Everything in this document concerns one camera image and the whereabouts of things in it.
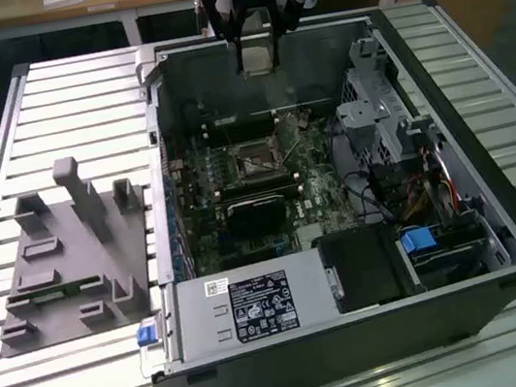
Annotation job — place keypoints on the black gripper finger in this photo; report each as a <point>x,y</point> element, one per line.
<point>289,14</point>
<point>218,23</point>

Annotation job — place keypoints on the silver square CPU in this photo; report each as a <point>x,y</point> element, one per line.
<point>261,63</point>

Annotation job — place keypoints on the CPU socket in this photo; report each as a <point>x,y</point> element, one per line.
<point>263,151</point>

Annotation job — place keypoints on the round coin battery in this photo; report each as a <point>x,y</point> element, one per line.
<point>303,121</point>

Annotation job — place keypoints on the metal drive cage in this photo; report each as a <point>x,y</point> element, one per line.
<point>363,113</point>

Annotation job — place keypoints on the large silver cage screw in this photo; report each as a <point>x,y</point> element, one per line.
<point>379,108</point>

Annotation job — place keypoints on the green motherboard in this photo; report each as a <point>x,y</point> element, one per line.
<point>322,193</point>

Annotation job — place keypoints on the black graphics card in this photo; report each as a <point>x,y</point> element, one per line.
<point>257,218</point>

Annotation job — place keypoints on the small silver heat sink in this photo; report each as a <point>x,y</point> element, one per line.
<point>311,235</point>

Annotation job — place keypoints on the blue disk carrier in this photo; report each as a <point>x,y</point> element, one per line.
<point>417,242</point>

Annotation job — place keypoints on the black drive bay box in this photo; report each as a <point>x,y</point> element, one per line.
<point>363,270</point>

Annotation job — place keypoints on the grey parts rack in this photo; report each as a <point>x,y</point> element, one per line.
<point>77,261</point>

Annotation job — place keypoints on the silver power supply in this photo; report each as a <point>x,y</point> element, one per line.
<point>193,312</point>

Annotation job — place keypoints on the blue plastic latch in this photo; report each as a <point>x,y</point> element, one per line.
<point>147,334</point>

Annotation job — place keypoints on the black open PC case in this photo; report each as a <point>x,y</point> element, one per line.
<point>315,366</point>

